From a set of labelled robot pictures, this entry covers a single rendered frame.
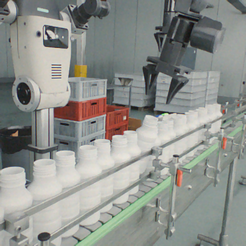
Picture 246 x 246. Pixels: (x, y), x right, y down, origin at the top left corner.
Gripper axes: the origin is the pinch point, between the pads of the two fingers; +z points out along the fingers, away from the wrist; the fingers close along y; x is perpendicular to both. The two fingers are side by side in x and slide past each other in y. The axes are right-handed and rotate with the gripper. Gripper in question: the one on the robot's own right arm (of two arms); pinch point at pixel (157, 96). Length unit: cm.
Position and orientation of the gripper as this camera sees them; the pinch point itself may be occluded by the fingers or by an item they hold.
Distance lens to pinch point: 77.4
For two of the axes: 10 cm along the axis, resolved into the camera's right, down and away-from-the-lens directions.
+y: 7.9, 4.2, -4.5
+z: -2.8, 9.0, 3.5
